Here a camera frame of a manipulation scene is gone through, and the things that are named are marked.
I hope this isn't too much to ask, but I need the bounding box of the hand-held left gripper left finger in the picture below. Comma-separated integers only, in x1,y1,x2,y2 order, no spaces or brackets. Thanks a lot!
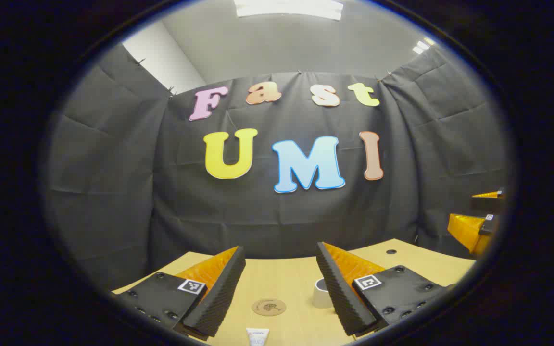
113,247,246,341

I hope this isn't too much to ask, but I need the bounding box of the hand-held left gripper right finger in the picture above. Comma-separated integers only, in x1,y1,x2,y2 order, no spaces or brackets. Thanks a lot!
316,242,455,336

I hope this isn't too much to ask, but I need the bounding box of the black backdrop cloth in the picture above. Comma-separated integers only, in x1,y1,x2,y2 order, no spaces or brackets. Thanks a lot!
44,43,508,291

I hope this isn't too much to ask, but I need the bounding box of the wooden desktop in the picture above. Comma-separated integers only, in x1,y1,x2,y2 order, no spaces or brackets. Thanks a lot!
111,239,477,346

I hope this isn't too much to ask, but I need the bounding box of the white toothpaste tube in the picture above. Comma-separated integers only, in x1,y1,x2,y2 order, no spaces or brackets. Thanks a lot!
246,328,270,346

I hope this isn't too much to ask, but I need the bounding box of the round cork coaster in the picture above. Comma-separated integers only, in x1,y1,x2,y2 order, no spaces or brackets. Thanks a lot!
252,298,287,316

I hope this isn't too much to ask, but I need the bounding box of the large ceiling light panel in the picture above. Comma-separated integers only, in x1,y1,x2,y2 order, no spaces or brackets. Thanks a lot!
234,0,344,21

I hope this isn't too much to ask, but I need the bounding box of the small ceiling light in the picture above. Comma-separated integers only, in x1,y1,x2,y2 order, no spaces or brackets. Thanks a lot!
412,37,435,54

